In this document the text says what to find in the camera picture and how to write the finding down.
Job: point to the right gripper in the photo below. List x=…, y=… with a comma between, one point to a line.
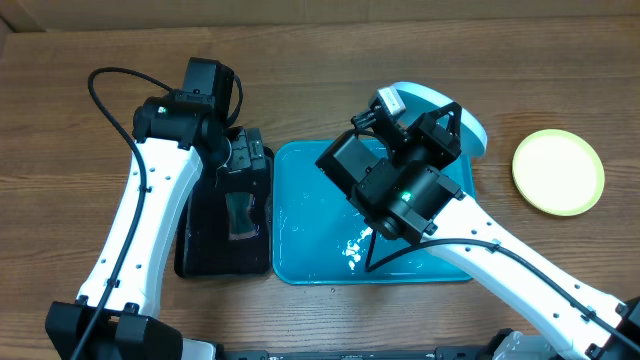
x=443, y=142

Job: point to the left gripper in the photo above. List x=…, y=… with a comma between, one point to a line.
x=252, y=153

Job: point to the light blue plate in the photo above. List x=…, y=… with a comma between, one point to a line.
x=420, y=99

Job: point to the green scrub sponge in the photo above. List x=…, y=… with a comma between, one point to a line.
x=239, y=207

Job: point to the yellow plate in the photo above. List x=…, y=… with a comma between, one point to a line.
x=558, y=172

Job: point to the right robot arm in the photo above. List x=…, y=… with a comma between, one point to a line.
x=402, y=192

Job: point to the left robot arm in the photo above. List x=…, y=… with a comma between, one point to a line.
x=196, y=180

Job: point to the black tray with water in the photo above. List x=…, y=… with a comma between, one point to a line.
x=203, y=247

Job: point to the teal plastic tray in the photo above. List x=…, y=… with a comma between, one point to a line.
x=319, y=238

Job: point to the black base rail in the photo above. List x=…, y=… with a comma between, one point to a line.
x=439, y=353

